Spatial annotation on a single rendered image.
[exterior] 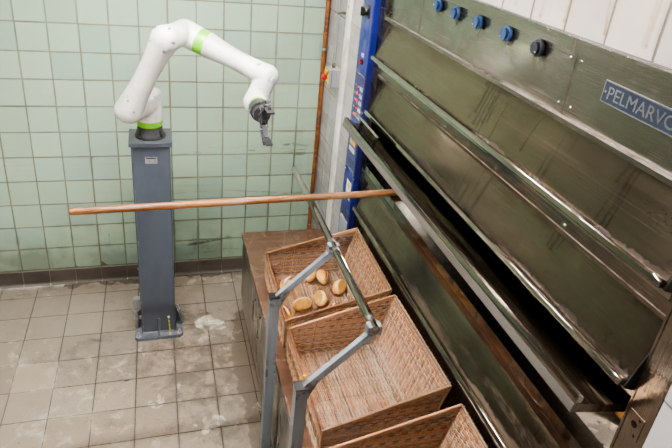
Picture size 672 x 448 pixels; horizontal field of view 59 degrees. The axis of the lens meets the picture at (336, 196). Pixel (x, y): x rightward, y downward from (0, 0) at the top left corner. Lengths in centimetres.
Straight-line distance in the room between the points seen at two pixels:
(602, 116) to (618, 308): 45
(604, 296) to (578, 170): 31
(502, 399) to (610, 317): 59
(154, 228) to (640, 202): 245
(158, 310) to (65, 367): 55
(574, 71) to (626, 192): 34
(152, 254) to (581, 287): 234
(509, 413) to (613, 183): 82
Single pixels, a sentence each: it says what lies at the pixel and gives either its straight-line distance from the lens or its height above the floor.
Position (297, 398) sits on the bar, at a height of 92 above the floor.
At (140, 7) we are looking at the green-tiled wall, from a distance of 349.
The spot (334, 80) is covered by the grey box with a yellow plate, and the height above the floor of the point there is 145.
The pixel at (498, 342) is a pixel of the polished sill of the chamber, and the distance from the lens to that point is 195.
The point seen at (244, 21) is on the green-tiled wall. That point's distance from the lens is 353.
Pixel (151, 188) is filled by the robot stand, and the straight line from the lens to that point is 314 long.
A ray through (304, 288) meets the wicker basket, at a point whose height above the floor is 59.
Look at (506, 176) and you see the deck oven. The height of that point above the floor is 166.
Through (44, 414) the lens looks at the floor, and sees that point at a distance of 334.
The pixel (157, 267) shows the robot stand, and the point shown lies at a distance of 338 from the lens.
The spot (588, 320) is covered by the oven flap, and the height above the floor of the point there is 150.
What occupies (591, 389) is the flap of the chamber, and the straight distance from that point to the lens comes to 153.
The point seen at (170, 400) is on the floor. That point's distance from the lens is 328.
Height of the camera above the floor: 234
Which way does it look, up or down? 26 degrees down
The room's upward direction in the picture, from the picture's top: 6 degrees clockwise
